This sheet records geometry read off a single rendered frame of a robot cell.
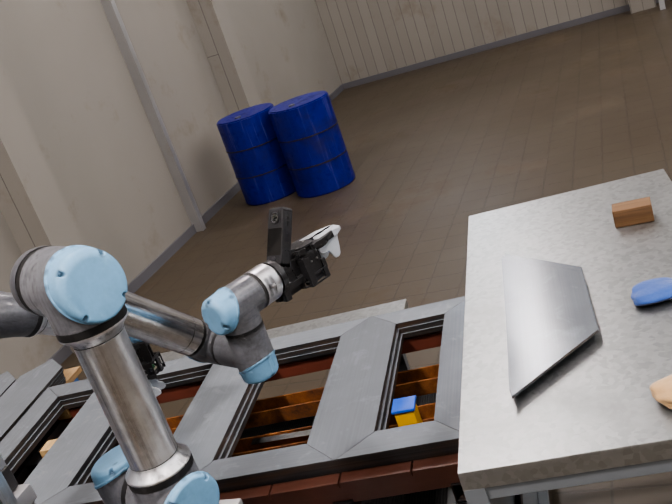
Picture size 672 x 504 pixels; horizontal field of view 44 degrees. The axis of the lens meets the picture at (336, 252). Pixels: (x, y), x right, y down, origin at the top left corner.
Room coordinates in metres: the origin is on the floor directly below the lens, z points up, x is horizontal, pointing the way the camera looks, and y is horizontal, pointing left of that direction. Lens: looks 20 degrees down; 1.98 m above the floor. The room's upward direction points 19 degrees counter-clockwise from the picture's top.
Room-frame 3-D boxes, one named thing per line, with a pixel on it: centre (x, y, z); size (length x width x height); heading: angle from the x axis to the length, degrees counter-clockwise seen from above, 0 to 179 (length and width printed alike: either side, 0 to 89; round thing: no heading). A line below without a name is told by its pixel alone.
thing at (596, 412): (1.81, -0.55, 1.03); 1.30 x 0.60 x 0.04; 164
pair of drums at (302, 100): (7.52, 0.13, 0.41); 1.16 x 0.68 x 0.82; 67
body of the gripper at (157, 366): (2.26, 0.64, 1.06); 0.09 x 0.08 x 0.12; 74
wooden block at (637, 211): (2.06, -0.79, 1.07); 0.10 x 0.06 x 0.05; 68
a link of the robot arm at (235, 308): (1.44, 0.21, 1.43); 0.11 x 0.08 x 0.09; 132
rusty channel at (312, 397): (2.40, 0.44, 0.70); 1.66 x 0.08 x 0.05; 74
